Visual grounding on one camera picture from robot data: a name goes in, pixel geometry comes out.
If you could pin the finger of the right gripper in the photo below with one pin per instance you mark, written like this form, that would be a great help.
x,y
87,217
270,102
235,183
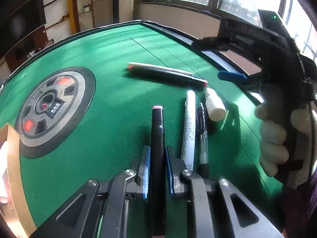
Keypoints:
x,y
233,77
218,43

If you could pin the cream coloured pen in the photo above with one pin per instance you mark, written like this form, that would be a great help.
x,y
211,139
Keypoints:
x,y
137,64

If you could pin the white power adapter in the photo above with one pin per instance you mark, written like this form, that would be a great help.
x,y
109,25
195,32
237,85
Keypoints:
x,y
3,167

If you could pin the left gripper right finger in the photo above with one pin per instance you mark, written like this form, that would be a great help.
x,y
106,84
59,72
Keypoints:
x,y
174,167

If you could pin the cardboard box tray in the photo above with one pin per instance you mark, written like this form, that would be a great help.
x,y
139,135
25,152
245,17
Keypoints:
x,y
15,213

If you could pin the small white glue bottle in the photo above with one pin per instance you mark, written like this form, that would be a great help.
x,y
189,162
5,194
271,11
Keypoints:
x,y
214,105

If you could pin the black marker red end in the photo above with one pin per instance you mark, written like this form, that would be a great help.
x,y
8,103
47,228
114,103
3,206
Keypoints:
x,y
167,76

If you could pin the black clear ballpoint pen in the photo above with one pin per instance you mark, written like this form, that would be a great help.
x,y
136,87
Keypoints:
x,y
203,167

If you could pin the right hand white glove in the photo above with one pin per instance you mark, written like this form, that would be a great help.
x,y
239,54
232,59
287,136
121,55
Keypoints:
x,y
273,152

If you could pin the white marker pen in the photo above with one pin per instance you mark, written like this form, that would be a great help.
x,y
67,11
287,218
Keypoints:
x,y
189,133

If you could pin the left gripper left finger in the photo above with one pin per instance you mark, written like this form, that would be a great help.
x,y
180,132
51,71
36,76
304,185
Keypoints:
x,y
138,189

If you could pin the black marker pink cap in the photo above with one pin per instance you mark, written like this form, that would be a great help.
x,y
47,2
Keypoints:
x,y
157,173

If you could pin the round mahjong table control panel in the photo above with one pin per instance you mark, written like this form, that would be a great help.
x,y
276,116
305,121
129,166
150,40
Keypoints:
x,y
53,109

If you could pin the black wall television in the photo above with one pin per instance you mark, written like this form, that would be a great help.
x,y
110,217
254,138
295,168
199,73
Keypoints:
x,y
26,19

